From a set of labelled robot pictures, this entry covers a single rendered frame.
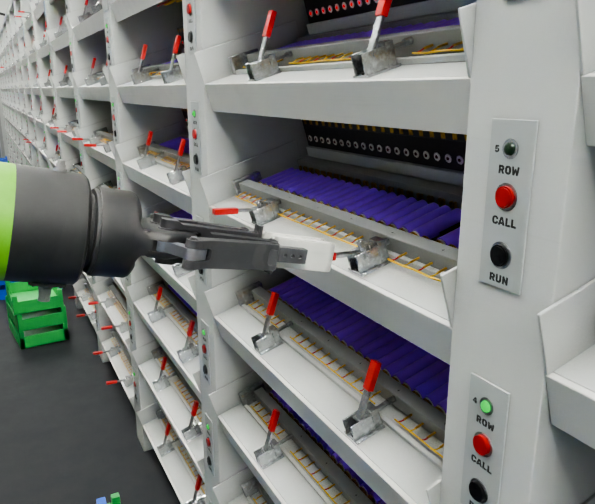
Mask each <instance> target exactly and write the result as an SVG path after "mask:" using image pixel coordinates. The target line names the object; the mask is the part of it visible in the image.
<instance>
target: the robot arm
mask: <svg viewBox="0 0 595 504"><path fill-rule="evenodd" d="M67 171H68V169H66V164H65V160H59V159H58V160H57V163H56V167H53V169H47V168H40V167H33V166H26V165H20V164H13V163H6V162H0V281H16V282H28V285H30V286H32V287H35V286H38V299H37V300H38V301H40V302H49V301H50V295H51V290H52V288H53V287H59V288H65V287H66V284H68V285H74V284H75V283H76V282H77V281H78V280H79V279H80V277H81V274H82V271H84V273H86V274H87V275H88V276H102V277H117V278H124V277H127V276H128V275H129V274H130V273H131V272H132V271H133V269H134V267H135V262H136V260H137V259H138V258H139V257H140V256H147V257H150V258H155V260H154V262H155V263H158V264H165V265H174V264H176V263H182V268H183V269H186V270H189V271H191V270H199V269H234V270H264V271H265V272H266V273H268V274H272V272H273V271H275V270H276V267H277V268H288V269H299V270H310V271H321V272H329V271H330V270H331V265H332V260H333V255H334V250H335V243H333V242H326V240H325V239H323V238H316V237H308V236H299V235H290V234H282V233H273V232H264V233H263V228H264V226H262V225H258V224H255V227H254V231H249V229H248V228H246V227H236V226H229V225H222V224H215V223H209V222H202V221H195V220H192V219H185V218H176V217H172V216H170V215H168V214H165V213H151V214H150V218H145V217H143V216H142V207H141V202H140V199H139V197H138V196H137V194H136V193H134V192H132V191H128V190H120V189H113V188H106V187H99V186H97V187H95V188H93V189H92V190H91V186H90V181H89V179H88V178H87V177H86V175H85V174H81V173H74V172H67ZM262 233H263V237H262Z"/></svg>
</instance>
